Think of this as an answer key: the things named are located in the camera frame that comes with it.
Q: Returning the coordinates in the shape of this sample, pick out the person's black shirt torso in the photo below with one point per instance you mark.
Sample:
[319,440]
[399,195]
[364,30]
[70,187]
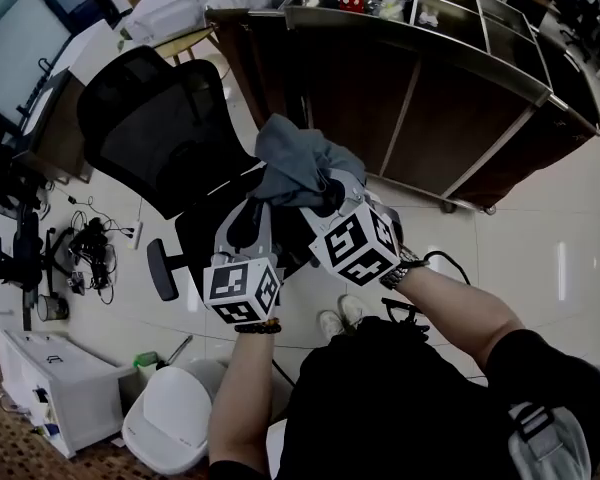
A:
[390,408]

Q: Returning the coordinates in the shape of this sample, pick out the brown steel-framed laundry cart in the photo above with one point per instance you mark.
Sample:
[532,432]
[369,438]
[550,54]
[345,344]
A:
[430,98]

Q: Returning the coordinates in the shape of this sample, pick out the white shoe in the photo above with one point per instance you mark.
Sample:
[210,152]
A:
[352,309]
[331,324]

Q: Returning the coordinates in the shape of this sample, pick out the mesh waste bin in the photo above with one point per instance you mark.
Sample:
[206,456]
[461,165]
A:
[51,309]

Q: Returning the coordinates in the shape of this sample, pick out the green small bottle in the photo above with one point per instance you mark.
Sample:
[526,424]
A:
[145,359]

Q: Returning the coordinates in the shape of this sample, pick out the person's right forearm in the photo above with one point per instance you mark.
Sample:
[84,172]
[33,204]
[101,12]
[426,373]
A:
[455,308]

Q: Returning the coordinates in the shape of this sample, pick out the person's left forearm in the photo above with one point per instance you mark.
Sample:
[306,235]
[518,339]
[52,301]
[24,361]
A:
[242,388]

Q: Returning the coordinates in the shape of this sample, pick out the metal wristwatch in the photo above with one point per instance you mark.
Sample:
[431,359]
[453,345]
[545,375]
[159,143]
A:
[397,270]

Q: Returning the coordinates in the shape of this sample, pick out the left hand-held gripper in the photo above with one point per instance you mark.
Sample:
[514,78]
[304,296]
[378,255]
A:
[240,280]

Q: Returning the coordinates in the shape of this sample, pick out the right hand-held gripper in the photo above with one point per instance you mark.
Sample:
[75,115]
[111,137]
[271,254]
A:
[352,245]

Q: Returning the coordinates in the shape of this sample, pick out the black mesh office chair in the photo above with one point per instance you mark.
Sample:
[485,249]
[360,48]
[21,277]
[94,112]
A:
[155,133]

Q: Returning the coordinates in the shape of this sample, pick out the white drawer cabinet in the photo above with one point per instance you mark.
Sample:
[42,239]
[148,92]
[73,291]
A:
[65,388]

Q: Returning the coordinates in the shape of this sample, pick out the black clip device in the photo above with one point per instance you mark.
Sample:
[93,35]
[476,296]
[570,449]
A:
[405,313]

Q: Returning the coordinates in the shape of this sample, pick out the wooden side table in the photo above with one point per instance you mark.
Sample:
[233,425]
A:
[190,43]

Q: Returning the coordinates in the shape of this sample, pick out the red patterned box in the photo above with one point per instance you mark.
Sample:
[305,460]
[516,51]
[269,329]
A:
[351,1]

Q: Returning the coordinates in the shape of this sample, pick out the small white toy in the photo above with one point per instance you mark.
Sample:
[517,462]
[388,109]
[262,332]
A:
[428,19]

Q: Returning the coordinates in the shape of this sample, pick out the white plastic chair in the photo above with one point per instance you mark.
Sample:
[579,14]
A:
[172,418]

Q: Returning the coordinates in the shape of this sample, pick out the white cardboard box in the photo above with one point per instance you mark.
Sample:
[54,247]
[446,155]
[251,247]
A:
[170,5]

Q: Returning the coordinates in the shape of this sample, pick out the white power strip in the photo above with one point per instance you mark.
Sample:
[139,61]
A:
[135,234]

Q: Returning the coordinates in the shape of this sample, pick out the grey clothing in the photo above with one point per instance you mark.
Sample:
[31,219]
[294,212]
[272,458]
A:
[300,163]

